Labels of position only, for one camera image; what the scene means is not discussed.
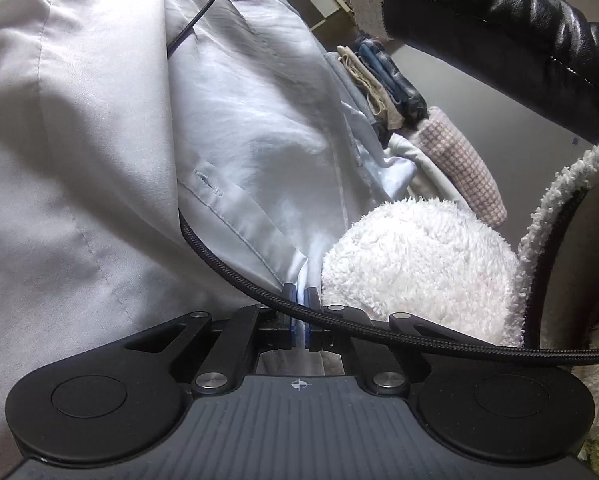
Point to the person's right forearm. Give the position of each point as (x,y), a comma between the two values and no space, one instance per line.
(479,15)

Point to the white button shirt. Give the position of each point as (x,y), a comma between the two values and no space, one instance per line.
(104,135)

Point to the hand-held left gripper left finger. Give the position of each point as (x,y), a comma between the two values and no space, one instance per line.
(289,332)

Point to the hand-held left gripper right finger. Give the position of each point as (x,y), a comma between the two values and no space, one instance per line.
(309,332)

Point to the folded plaid shirt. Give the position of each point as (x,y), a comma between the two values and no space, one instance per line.
(399,80)

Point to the folded pink tweed garment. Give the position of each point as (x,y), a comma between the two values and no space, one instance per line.
(464,160)

